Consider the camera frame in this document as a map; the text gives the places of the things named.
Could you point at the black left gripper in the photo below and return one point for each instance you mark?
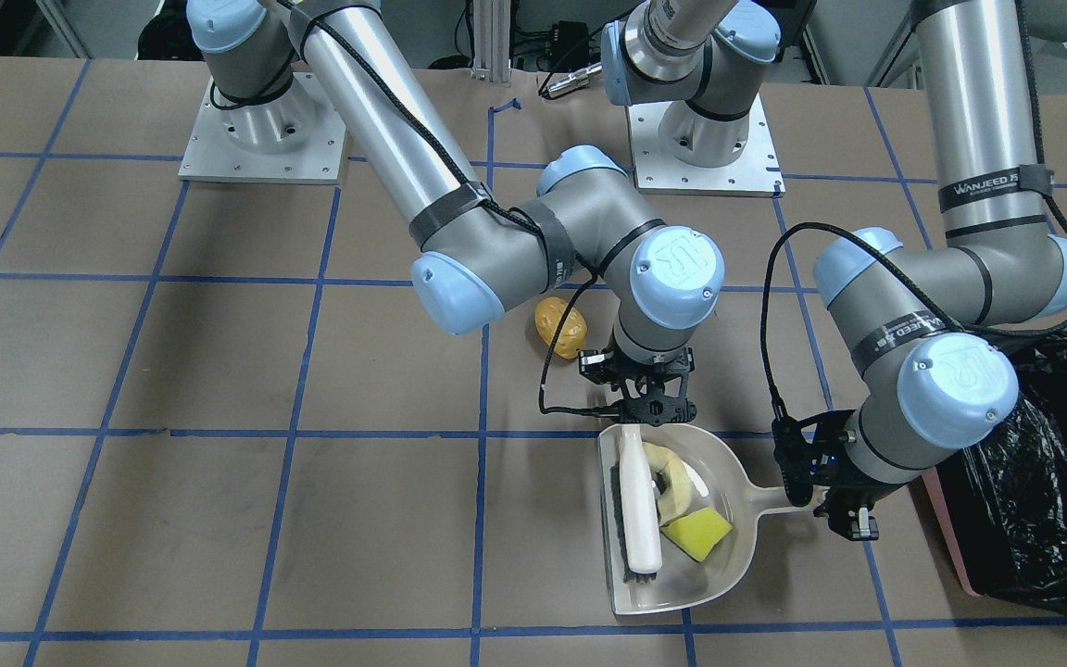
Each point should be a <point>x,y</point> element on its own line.
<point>847,477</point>

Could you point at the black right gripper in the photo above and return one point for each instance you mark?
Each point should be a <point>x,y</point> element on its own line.
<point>596,365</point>

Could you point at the beige plastic dustpan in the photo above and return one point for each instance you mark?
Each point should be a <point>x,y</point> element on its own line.
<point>721,482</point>

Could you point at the beige hand brush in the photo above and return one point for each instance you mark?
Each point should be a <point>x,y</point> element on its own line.
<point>635,509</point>

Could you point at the brown potato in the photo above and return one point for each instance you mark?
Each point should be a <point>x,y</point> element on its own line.
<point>566,331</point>

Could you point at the yellow sponge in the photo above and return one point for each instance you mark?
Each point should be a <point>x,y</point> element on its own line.
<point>698,532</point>

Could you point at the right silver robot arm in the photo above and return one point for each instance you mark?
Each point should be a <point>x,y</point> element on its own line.
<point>479,260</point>

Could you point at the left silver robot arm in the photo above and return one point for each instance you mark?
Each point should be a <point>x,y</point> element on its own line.
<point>920,326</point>

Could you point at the bin with black liner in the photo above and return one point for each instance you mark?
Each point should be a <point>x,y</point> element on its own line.
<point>1007,496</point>

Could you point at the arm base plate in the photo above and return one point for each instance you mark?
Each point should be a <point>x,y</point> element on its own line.
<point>297,139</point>
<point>676,152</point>

